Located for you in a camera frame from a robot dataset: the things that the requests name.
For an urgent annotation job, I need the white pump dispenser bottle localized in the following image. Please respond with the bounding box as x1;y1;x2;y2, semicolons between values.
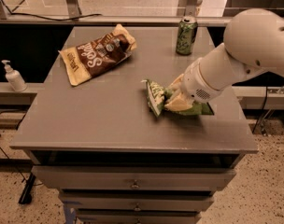
1;60;27;92

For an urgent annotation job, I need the middle drawer with knob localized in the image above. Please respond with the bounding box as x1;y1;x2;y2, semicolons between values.
59;192;214;212

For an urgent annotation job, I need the black floor cable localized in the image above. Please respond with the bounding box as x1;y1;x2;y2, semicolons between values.
0;109;43;187

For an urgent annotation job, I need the black floor stand foot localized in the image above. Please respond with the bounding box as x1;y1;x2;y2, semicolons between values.
18;174;36;204

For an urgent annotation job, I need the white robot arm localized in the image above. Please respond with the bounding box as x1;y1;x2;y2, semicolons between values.
164;8;284;112

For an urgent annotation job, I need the green soda can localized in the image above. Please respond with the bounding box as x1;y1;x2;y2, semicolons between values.
176;16;198;55

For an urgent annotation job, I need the black cable on rail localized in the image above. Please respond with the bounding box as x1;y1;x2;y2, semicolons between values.
0;0;103;21

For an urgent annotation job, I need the bottom drawer with knob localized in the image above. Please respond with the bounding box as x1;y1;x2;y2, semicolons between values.
77;210;201;224

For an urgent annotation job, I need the drawer with knob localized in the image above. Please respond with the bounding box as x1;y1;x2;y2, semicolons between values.
59;192;214;212
77;210;201;224
32;166;235;191

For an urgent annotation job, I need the brown and cream chip bag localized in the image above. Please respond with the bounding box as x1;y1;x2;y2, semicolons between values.
59;24;136;86

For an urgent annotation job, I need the top drawer with knob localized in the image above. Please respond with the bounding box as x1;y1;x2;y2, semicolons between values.
32;166;235;191

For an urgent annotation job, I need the green jalapeno chip bag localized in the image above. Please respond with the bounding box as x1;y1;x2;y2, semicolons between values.
143;79;214;117

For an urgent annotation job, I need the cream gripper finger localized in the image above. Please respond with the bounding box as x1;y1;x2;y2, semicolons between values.
164;91;194;112
168;74;183;91

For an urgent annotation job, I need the grey drawer cabinet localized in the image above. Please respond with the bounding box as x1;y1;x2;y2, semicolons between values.
9;26;260;224

